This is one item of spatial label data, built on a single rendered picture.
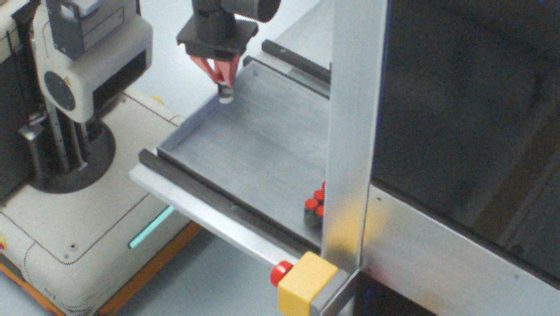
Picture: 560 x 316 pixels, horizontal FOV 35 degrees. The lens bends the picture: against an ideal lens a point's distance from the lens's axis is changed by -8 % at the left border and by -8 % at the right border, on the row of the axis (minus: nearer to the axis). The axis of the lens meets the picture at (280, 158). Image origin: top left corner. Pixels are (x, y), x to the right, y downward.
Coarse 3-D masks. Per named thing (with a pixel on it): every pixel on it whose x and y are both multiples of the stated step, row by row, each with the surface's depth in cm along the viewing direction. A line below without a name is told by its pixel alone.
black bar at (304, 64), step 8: (264, 40) 178; (264, 48) 178; (272, 48) 177; (280, 48) 177; (280, 56) 177; (288, 56) 175; (296, 56) 175; (296, 64) 175; (304, 64) 174; (312, 64) 174; (312, 72) 174; (320, 72) 173; (328, 72) 173; (328, 80) 173
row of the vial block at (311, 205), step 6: (324, 186) 152; (318, 192) 151; (324, 192) 151; (318, 198) 150; (324, 198) 150; (306, 204) 149; (312, 204) 150; (318, 204) 151; (306, 210) 150; (312, 210) 149; (306, 216) 151; (312, 216) 150; (306, 222) 152; (312, 222) 152
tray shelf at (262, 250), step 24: (312, 24) 184; (288, 48) 180; (312, 48) 180; (144, 168) 161; (168, 192) 157; (192, 216) 155; (216, 216) 154; (240, 240) 151; (264, 240) 151; (264, 264) 150; (360, 312) 142
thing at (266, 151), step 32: (256, 64) 172; (256, 96) 171; (288, 96) 171; (320, 96) 166; (192, 128) 165; (224, 128) 166; (256, 128) 166; (288, 128) 166; (320, 128) 166; (192, 160) 161; (224, 160) 161; (256, 160) 161; (288, 160) 161; (320, 160) 161; (224, 192) 154; (256, 192) 157; (288, 192) 157; (288, 224) 153
